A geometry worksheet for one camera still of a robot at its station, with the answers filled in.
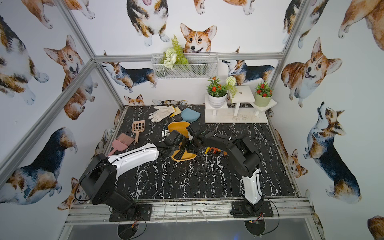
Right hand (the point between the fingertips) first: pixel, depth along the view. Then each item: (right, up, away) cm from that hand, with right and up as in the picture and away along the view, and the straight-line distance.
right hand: (180, 149), depth 90 cm
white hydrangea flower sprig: (+30, +39, 0) cm, 50 cm away
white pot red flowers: (+21, +34, -2) cm, 41 cm away
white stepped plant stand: (+41, +26, +17) cm, 51 cm away
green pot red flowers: (+51, +33, +2) cm, 61 cm away
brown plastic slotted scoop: (-34, +13, +20) cm, 41 cm away
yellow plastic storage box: (-1, +13, +6) cm, 14 cm away
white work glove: (-18, +24, +25) cm, 39 cm away
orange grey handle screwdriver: (+21, -1, +2) cm, 21 cm away
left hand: (-4, +6, -1) cm, 8 cm away
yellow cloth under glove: (-7, +24, +27) cm, 37 cm away
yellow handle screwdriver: (+16, -2, +6) cm, 17 cm away
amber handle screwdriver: (+27, -3, +2) cm, 27 cm away
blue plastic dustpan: (+3, +21, +24) cm, 32 cm away
